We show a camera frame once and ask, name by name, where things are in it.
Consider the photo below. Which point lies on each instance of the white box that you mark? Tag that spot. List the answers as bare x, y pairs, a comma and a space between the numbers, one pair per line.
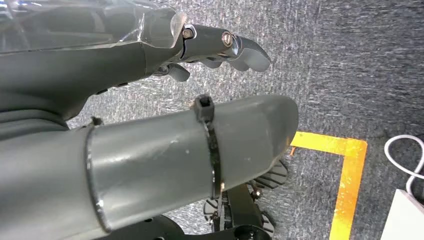
404, 222

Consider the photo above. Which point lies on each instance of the yellow floor tape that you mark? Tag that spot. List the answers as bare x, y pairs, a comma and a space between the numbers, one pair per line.
351, 185

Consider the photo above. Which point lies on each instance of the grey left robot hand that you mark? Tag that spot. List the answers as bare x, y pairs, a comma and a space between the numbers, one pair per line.
66, 76

